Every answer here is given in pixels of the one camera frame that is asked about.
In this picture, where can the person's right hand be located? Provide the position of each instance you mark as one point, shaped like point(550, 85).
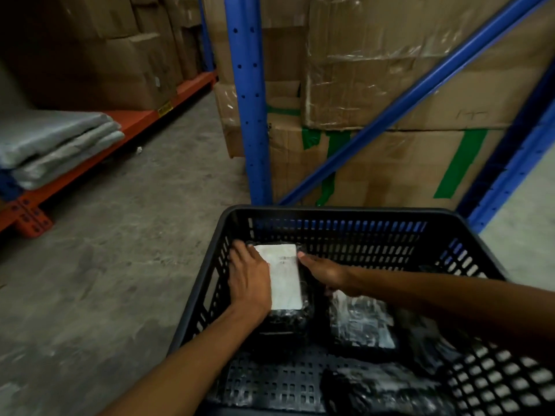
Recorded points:
point(324, 272)

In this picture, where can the person's left hand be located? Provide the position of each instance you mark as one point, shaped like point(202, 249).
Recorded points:
point(249, 281)

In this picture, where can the person's left fingers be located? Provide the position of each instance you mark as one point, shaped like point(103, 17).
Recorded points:
point(243, 252)

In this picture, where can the person's right fingers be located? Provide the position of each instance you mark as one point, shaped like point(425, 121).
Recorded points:
point(307, 259)

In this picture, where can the black package with white label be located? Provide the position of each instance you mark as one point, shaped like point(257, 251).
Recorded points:
point(286, 277)

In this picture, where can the person's left forearm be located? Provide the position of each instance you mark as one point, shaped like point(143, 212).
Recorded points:
point(190, 368)

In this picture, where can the person's right forearm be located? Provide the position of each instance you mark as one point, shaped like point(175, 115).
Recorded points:
point(446, 305)

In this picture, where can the black plastic-wrapped package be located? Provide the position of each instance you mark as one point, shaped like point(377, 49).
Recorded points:
point(427, 342)
point(381, 392)
point(362, 327)

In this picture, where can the black plastic basket crate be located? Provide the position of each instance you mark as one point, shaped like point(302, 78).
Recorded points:
point(299, 376)

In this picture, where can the cardboard box with green tape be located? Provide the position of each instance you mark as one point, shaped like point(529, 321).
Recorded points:
point(390, 168)

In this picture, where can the yellow label sticker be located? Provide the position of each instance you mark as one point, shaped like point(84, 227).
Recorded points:
point(165, 109)

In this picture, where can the orange rack shelf beam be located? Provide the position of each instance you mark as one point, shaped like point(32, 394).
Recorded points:
point(130, 125)

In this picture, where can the blue diagonal rack brace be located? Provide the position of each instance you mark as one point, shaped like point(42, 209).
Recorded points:
point(403, 99)

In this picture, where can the stack of plain cardboard boxes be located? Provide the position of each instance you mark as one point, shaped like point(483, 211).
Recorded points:
point(284, 60)

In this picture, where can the large plastic-wrapped cardboard box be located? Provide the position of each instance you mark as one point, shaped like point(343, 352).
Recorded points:
point(390, 60)

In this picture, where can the large brown cardboard box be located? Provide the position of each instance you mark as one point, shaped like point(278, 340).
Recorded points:
point(108, 73)

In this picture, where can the blue rack upright post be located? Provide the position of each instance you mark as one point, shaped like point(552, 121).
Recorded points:
point(205, 34)
point(511, 164)
point(249, 95)

